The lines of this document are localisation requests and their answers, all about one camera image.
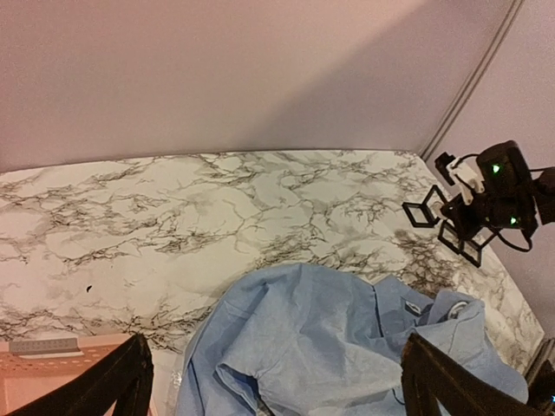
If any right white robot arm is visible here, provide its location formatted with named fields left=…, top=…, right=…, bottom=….
left=434, top=140, right=554, bottom=244

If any upright black frame box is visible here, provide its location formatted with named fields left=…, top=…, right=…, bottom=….
left=402, top=185, right=447, bottom=229

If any open black frame box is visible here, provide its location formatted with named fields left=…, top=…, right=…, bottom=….
left=438, top=219, right=497, bottom=268

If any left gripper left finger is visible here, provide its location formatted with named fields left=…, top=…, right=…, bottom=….
left=8, top=334, right=154, bottom=415

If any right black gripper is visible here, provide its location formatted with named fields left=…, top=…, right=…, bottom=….
left=441, top=194, right=490, bottom=241

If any pink plastic basket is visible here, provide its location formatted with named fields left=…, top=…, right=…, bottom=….
left=0, top=335, right=161, bottom=416

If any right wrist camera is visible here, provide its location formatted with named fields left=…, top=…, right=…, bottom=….
left=434, top=153, right=486, bottom=205

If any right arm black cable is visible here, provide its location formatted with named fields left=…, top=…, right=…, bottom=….
left=493, top=224, right=537, bottom=254

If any blue button-up shirt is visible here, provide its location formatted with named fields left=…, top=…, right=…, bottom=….
left=176, top=264, right=528, bottom=415

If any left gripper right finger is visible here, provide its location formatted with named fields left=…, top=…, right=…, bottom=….
left=402, top=334, right=543, bottom=415

